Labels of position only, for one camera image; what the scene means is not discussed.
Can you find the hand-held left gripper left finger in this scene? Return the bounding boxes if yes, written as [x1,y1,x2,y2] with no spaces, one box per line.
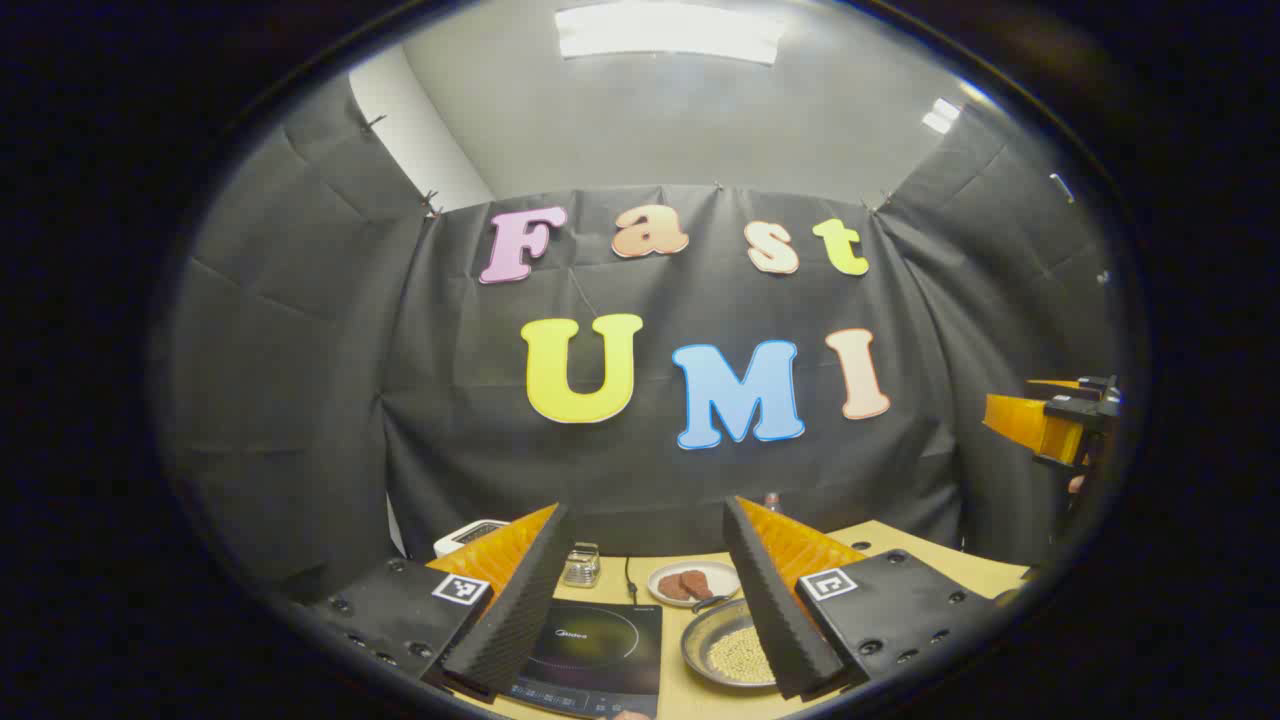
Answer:
[310,503,578,701]

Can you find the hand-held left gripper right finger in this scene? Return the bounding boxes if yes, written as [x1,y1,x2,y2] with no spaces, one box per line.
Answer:
[722,495,1001,701]

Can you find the steel pot with black handles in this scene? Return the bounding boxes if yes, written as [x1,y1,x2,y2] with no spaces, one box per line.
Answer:
[681,597,791,691]

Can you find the black induction cooktop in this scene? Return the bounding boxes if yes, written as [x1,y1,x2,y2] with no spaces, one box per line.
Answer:
[505,598,664,719]

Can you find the pile of soybeans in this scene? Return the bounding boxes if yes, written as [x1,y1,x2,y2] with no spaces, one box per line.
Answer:
[707,625,777,686]

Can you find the white round plate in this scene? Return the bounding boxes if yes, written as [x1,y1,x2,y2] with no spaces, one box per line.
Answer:
[647,560,742,608]

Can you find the white toaster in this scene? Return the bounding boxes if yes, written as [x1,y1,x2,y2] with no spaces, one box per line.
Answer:
[433,519,511,559]

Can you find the black backdrop cloth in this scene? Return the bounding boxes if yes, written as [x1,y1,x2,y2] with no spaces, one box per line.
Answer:
[165,75,1121,601]

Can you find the large ceiling light panel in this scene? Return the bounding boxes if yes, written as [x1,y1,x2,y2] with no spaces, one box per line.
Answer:
[555,3,786,66]

